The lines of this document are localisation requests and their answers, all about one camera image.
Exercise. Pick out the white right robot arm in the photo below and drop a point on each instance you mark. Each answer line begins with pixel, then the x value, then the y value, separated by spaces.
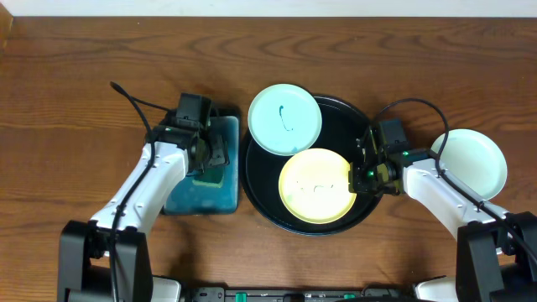
pixel 496 249

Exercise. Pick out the mint plate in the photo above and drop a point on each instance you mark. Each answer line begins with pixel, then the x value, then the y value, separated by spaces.
pixel 284 119
pixel 476 160

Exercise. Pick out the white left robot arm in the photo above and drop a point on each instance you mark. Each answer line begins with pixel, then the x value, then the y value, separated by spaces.
pixel 181 171

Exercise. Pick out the black tub of soapy water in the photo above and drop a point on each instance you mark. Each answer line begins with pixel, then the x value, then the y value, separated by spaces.
pixel 189 199

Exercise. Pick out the yellow plate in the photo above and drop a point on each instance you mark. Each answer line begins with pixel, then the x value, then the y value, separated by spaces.
pixel 313 186

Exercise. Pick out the mint plate top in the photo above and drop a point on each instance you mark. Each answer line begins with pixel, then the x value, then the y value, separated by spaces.
pixel 284 119

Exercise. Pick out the green yellow scrub sponge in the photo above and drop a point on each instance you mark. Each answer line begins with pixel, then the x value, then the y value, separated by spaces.
pixel 212 177

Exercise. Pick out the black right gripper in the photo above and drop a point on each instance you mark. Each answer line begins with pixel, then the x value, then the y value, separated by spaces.
pixel 357 184

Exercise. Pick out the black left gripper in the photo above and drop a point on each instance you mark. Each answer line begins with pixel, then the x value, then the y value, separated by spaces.
pixel 216 152

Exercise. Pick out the mint plate bottom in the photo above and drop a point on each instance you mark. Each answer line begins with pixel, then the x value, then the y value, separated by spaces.
pixel 476 160

